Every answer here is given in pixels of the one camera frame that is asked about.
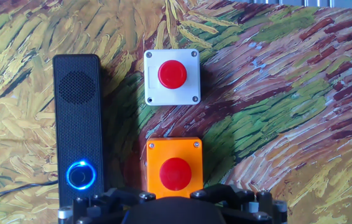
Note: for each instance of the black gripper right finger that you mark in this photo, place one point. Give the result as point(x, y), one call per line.
point(250, 208)

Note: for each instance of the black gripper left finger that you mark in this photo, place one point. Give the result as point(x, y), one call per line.
point(101, 208)

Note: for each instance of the blue-lit speaker knob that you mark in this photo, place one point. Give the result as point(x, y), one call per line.
point(81, 175)

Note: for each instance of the black speaker bar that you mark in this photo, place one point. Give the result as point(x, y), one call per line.
point(79, 130)

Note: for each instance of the orange box red mushroom button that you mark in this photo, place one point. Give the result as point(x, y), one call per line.
point(174, 149)

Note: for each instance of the painted wheatfield print cloth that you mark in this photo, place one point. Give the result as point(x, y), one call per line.
point(288, 93)

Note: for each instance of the white box red mushroom button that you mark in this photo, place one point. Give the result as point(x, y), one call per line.
point(173, 74)

